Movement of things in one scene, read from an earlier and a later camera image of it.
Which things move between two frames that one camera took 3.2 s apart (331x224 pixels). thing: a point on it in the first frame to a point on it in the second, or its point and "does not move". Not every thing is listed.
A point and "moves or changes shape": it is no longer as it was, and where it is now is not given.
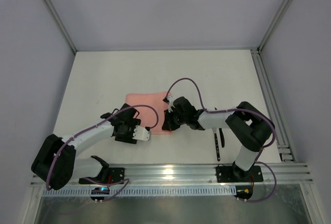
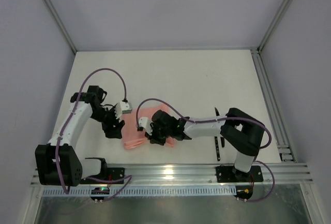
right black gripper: (170, 120) to (154, 133)
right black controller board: (244, 192) does not move
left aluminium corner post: (53, 11) does not move
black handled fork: (217, 153) does not move
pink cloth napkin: (147, 116) moves or changes shape
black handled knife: (222, 138) does not move
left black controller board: (101, 190) does not move
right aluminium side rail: (283, 142) does not move
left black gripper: (126, 133) to (113, 125)
